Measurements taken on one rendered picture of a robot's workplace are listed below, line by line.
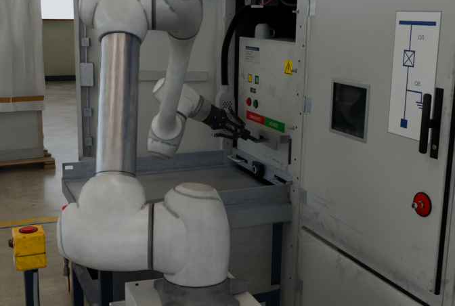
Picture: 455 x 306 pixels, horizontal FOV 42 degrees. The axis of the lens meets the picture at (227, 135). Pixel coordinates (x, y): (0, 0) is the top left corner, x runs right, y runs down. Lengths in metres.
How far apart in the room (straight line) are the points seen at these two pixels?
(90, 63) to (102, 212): 1.33
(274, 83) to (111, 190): 1.00
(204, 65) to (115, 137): 1.19
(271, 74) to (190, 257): 1.04
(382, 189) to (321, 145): 0.30
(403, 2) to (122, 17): 0.69
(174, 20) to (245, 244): 0.84
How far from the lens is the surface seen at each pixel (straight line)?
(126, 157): 1.44
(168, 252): 1.37
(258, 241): 2.08
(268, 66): 2.26
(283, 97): 2.16
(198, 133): 2.63
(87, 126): 2.67
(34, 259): 1.73
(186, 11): 1.59
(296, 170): 2.02
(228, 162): 2.58
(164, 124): 1.95
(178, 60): 1.82
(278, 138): 2.13
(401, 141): 1.55
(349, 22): 1.71
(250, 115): 2.41
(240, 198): 2.01
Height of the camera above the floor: 1.49
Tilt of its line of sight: 12 degrees down
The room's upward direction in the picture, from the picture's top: 1 degrees clockwise
